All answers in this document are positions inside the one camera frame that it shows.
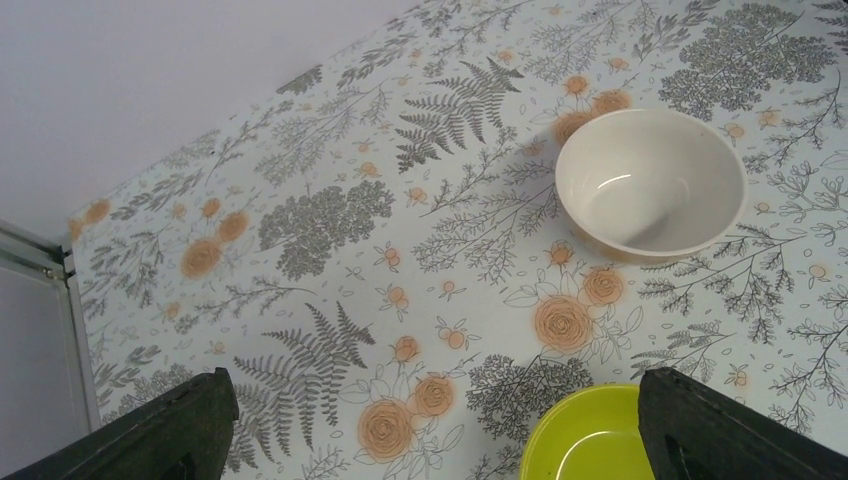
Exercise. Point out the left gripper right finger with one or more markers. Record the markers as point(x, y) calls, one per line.
point(690, 431)

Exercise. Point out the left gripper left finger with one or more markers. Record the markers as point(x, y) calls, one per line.
point(185, 433)

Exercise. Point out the yellow-green bowl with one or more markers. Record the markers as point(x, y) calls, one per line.
point(590, 434)

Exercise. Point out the beige patterned bowl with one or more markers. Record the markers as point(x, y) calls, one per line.
point(650, 186)

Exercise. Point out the floral table mat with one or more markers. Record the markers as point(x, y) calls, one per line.
point(377, 255)

